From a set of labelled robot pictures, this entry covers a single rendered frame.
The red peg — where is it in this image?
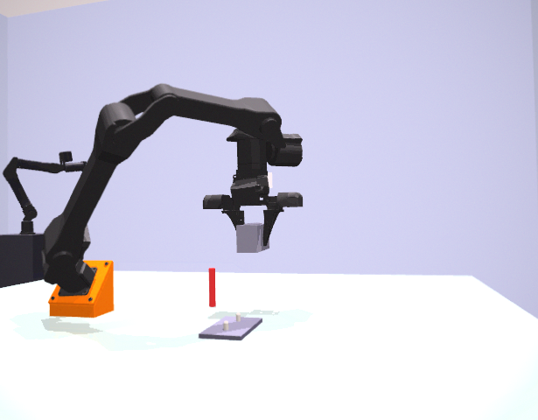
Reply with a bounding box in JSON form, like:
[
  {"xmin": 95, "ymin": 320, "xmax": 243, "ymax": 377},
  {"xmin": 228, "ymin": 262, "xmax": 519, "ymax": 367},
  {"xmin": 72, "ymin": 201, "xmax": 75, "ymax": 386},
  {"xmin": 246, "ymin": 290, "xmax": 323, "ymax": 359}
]
[{"xmin": 208, "ymin": 268, "xmax": 216, "ymax": 307}]

